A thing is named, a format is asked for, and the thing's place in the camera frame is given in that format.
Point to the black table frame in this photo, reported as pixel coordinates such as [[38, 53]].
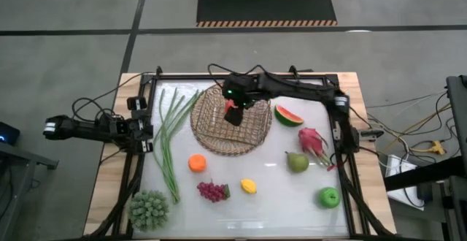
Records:
[[182, 76]]

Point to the white box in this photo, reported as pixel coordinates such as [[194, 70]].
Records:
[[397, 168]]

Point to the watermelon slice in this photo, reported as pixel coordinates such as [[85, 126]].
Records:
[[286, 118]]

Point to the red grape bunch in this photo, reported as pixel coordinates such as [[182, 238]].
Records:
[[211, 191]]

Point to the orange fruit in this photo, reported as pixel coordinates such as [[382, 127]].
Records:
[[197, 163]]

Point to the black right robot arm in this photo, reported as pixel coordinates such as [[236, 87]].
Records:
[[299, 87]]

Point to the grey clamp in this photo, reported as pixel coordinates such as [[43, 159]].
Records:
[[370, 134]]

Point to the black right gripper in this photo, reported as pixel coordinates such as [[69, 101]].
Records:
[[262, 89]]

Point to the grey metal stand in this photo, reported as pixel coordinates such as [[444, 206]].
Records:
[[22, 157]]

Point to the green apple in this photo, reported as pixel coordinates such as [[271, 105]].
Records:
[[328, 198]]

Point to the green onion bunch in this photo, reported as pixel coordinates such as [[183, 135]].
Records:
[[166, 149]]

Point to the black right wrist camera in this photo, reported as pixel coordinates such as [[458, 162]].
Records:
[[235, 85]]

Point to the pink dragon fruit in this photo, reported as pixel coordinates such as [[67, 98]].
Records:
[[310, 142]]

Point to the black device blue light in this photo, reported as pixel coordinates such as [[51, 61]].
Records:
[[9, 133]]

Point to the green pear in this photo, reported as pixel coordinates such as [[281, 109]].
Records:
[[297, 162]]

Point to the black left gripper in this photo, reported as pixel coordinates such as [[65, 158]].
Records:
[[142, 133]]

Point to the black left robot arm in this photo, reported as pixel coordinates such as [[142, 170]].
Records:
[[84, 128]]

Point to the yellow lemon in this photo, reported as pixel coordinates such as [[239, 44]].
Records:
[[248, 186]]

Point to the green romanesco broccoli head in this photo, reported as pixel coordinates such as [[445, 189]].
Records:
[[149, 211]]

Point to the black equipment stand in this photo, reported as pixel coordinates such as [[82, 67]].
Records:
[[419, 177]]

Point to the yellow power plug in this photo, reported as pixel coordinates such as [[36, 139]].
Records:
[[437, 148]]

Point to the black hazard-striped floor mat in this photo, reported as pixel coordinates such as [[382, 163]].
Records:
[[266, 9]]

